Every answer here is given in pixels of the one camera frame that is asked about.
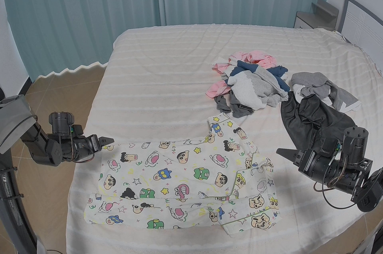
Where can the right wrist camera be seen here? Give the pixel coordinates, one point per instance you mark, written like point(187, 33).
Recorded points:
point(330, 145)

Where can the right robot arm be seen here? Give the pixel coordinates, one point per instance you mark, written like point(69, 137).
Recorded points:
point(356, 151)

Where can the white printed pyjama top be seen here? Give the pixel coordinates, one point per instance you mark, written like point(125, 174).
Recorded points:
point(179, 181)

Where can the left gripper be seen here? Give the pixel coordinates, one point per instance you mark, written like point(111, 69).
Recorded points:
point(88, 145)

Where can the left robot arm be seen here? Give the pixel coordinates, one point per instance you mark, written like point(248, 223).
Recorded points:
point(18, 127)

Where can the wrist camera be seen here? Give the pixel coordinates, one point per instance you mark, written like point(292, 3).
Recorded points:
point(330, 145)
point(77, 130)

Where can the pile of clothes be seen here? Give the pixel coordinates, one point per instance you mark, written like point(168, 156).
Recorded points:
point(248, 82)

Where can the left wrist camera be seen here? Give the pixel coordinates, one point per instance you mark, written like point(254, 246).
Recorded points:
point(77, 130)

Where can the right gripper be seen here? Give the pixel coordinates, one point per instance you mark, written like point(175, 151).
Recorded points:
point(312, 164)

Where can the black garment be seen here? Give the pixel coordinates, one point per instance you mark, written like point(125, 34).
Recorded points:
point(311, 121)

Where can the grey bedside table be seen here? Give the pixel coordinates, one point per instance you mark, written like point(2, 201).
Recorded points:
point(314, 17)

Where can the grey garment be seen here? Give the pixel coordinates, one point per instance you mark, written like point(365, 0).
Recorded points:
point(314, 82)

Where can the bed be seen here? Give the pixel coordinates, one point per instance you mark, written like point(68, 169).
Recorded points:
point(164, 82)

